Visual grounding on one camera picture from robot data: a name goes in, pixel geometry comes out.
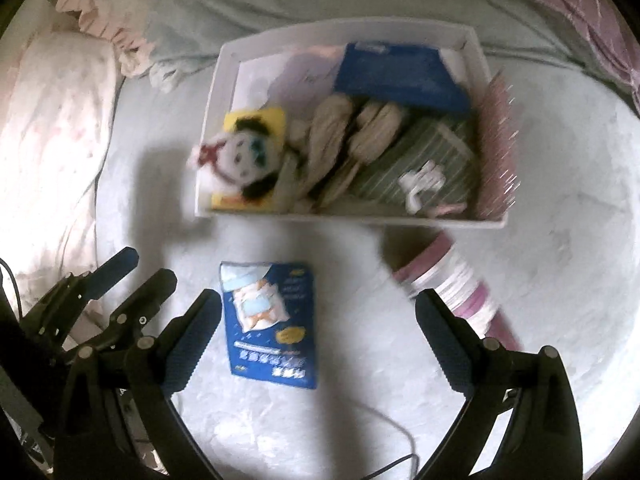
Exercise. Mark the beige plaid cloth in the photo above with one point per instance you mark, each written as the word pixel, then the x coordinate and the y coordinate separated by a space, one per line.
pixel 324 155

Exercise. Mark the white snowman plush toy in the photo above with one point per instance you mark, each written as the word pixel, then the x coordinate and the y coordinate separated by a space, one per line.
pixel 240 159

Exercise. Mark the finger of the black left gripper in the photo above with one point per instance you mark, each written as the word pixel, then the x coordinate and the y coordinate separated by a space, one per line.
pixel 57 311
pixel 127 321

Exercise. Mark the grey-green blanket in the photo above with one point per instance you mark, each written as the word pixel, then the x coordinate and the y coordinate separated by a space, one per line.
pixel 187 35

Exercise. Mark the purple pump bottle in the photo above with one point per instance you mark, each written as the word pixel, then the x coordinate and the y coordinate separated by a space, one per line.
pixel 429 260

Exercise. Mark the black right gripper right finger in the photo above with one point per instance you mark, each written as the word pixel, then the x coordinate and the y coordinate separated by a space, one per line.
pixel 519 418

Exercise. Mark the green plaid pouch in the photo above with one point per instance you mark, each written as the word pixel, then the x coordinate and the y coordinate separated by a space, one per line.
pixel 432 170

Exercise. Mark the blue mask packet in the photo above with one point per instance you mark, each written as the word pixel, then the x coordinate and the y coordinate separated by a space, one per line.
pixel 269 322

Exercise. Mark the pink floral pillow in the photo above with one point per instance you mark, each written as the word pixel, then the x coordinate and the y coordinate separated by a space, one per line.
pixel 53 146

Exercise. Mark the white cardboard box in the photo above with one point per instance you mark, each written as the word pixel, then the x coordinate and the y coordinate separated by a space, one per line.
pixel 241 152

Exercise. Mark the dark blue packet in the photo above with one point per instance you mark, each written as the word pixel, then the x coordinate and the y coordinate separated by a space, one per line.
pixel 407 74

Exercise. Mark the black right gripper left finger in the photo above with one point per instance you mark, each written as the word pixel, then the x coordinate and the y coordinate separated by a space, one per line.
pixel 96 441

